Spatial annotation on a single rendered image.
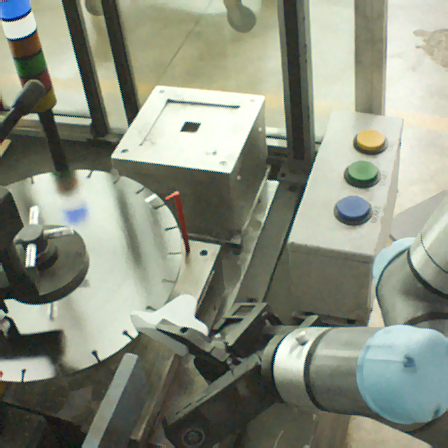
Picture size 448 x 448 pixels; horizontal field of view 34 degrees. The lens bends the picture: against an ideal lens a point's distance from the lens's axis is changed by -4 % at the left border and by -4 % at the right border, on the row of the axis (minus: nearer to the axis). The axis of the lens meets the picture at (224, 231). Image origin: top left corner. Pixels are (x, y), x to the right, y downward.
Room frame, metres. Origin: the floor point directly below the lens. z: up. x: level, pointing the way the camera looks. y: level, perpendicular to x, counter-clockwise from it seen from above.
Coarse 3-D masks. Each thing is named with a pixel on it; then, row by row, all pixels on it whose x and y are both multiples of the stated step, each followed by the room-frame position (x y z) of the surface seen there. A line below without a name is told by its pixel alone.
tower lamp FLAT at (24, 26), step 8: (24, 16) 0.89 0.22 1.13; (32, 16) 0.90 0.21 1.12; (8, 24) 0.88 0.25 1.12; (16, 24) 0.88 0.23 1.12; (24, 24) 0.89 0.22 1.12; (32, 24) 0.90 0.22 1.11; (8, 32) 0.89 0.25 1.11; (16, 32) 0.88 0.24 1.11; (24, 32) 0.88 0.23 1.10; (32, 32) 0.89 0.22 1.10
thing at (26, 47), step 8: (8, 40) 0.89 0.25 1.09; (16, 40) 0.88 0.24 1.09; (24, 40) 0.88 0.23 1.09; (32, 40) 0.89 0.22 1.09; (16, 48) 0.88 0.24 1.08; (24, 48) 0.88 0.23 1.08; (32, 48) 0.89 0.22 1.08; (40, 48) 0.90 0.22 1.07; (16, 56) 0.89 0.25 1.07; (24, 56) 0.88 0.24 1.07
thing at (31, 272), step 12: (12, 252) 0.52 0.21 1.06; (12, 264) 0.51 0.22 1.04; (0, 276) 0.53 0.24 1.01; (12, 276) 0.51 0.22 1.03; (24, 276) 0.52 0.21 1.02; (36, 276) 0.52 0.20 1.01; (0, 288) 0.51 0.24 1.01; (12, 288) 0.51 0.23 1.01; (24, 288) 0.51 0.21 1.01; (36, 288) 0.51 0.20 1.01; (0, 300) 0.51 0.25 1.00
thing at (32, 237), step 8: (32, 208) 0.64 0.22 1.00; (32, 216) 0.63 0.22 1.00; (32, 224) 0.61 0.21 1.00; (24, 232) 0.60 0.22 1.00; (32, 232) 0.60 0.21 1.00; (40, 232) 0.60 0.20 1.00; (48, 232) 0.60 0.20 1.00; (56, 232) 0.60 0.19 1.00; (64, 232) 0.60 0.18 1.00; (72, 232) 0.60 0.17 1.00; (16, 240) 0.60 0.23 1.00; (24, 240) 0.59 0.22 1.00; (32, 240) 0.59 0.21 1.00; (40, 240) 0.59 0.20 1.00; (24, 248) 0.59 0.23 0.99; (32, 248) 0.58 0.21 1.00; (40, 248) 0.59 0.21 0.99; (32, 256) 0.57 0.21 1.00; (32, 264) 0.56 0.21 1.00
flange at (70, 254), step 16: (48, 240) 0.61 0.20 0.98; (64, 240) 0.62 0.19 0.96; (80, 240) 0.62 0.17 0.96; (48, 256) 0.59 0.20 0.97; (64, 256) 0.60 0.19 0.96; (80, 256) 0.59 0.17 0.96; (48, 272) 0.57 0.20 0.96; (64, 272) 0.57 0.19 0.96; (80, 272) 0.57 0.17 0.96; (48, 288) 0.55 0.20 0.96; (64, 288) 0.55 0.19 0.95
